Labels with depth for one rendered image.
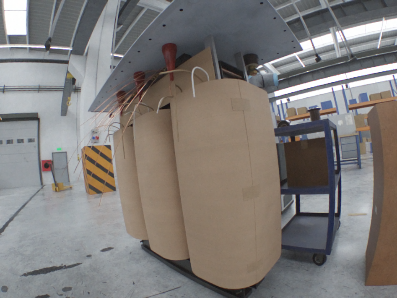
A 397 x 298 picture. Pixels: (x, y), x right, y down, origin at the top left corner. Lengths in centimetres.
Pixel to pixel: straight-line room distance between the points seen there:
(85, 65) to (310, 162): 682
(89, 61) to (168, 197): 634
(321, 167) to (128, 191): 136
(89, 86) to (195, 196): 602
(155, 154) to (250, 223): 60
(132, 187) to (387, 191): 153
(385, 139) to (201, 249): 95
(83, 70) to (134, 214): 597
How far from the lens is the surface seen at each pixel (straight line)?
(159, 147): 98
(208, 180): 68
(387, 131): 94
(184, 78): 92
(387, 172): 95
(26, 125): 1462
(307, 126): 106
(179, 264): 136
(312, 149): 126
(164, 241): 110
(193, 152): 71
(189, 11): 78
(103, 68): 694
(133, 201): 140
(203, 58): 85
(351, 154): 503
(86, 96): 634
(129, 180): 138
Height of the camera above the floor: 80
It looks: 2 degrees up
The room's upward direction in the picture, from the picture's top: 7 degrees counter-clockwise
